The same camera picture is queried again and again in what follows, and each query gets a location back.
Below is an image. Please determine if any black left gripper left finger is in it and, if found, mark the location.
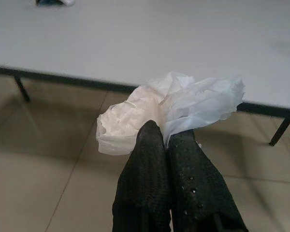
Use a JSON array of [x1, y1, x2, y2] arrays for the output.
[[112, 120, 172, 232]]

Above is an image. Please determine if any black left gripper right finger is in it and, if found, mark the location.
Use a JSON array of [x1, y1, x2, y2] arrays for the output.
[[167, 129, 249, 232]]

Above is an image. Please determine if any white plastic bag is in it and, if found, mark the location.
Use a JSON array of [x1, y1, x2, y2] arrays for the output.
[[95, 71, 247, 156]]

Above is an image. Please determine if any black metal table leg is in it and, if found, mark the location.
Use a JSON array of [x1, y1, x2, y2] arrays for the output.
[[14, 74, 31, 103], [268, 117, 290, 146]]

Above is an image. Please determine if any crumpled white paper carton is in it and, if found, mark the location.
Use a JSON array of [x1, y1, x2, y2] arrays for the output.
[[35, 0, 76, 7]]

